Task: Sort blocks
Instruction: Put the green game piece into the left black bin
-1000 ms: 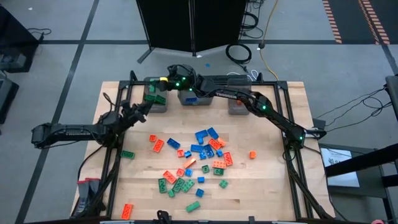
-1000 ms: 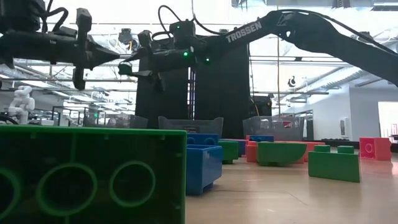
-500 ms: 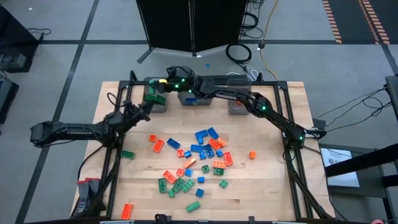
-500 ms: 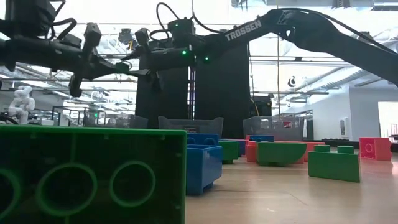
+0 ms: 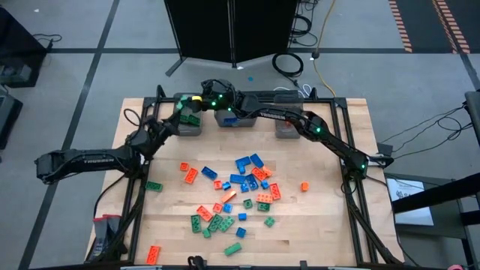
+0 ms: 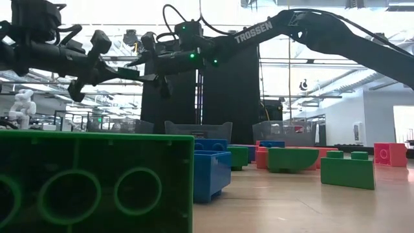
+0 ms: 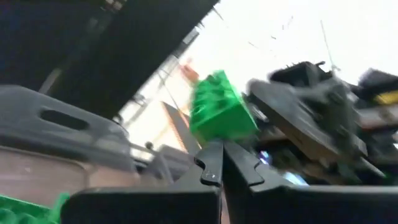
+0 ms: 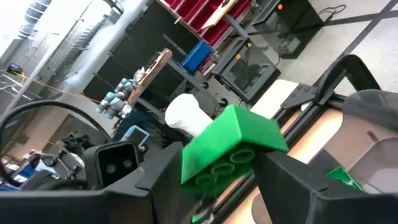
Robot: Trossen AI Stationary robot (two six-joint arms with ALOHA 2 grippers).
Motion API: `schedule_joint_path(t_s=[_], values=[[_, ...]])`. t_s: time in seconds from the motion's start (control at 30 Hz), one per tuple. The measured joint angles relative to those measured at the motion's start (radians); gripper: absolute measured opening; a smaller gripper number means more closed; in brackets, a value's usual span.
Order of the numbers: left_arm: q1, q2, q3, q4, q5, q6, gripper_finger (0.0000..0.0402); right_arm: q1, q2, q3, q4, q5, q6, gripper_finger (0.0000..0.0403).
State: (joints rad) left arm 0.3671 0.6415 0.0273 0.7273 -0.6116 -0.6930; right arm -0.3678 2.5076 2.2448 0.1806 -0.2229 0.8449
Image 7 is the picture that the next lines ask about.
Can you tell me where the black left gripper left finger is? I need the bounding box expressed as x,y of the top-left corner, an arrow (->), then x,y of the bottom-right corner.
60,139 -> 224,224

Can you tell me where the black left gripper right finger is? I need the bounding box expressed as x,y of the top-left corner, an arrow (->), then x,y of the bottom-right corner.
223,141 -> 398,224

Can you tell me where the grey translucent plastic bin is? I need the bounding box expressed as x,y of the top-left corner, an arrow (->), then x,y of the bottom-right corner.
0,83 -> 141,208

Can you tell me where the green toy brick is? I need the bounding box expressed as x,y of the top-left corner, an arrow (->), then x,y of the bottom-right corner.
0,192 -> 72,224
188,69 -> 259,146

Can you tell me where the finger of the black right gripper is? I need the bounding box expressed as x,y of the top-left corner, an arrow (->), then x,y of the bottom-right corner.
267,60 -> 335,94
247,78 -> 369,162

